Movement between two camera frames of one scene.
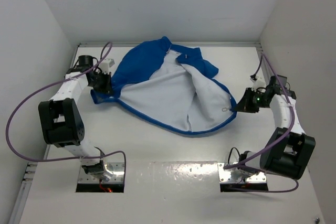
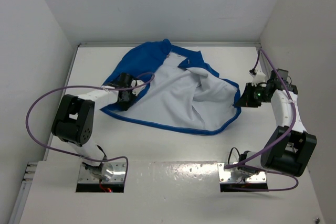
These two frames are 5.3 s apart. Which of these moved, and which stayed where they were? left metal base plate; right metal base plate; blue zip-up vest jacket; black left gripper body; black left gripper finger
Moved: black left gripper finger; blue zip-up vest jacket; black left gripper body
Stayed: right metal base plate; left metal base plate
